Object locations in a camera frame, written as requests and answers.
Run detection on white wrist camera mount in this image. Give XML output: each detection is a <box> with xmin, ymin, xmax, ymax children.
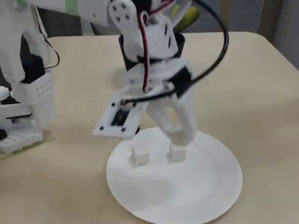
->
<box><xmin>92</xmin><ymin>87</ymin><xmax>150</xmax><ymax>140</ymax></box>

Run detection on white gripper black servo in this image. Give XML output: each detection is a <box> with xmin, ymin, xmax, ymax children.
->
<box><xmin>127</xmin><ymin>59</ymin><xmax>199</xmax><ymax>147</ymax></box>

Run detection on white cube block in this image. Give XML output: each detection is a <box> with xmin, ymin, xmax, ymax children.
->
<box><xmin>130</xmin><ymin>146</ymin><xmax>150</xmax><ymax>169</ymax></box>
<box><xmin>166</xmin><ymin>144</ymin><xmax>187</xmax><ymax>163</ymax></box>

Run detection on black pot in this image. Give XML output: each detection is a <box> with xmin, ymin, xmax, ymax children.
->
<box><xmin>118</xmin><ymin>32</ymin><xmax>186</xmax><ymax>72</ymax></box>

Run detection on thick black camera cable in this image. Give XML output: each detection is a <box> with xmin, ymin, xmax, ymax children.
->
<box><xmin>121</xmin><ymin>0</ymin><xmax>231</xmax><ymax>105</ymax></box>

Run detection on red black base servo wire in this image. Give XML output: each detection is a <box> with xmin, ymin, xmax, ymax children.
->
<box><xmin>32</xmin><ymin>4</ymin><xmax>61</xmax><ymax>70</ymax></box>

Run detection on yellow-green background object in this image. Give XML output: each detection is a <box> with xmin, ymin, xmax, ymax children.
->
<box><xmin>171</xmin><ymin>4</ymin><xmax>201</xmax><ymax>31</ymax></box>

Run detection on red black wrist servo wire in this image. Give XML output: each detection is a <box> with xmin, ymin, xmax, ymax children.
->
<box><xmin>137</xmin><ymin>0</ymin><xmax>178</xmax><ymax>93</ymax></box>

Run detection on white paper plate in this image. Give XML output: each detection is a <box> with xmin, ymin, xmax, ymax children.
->
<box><xmin>105</xmin><ymin>127</ymin><xmax>243</xmax><ymax>219</ymax></box>

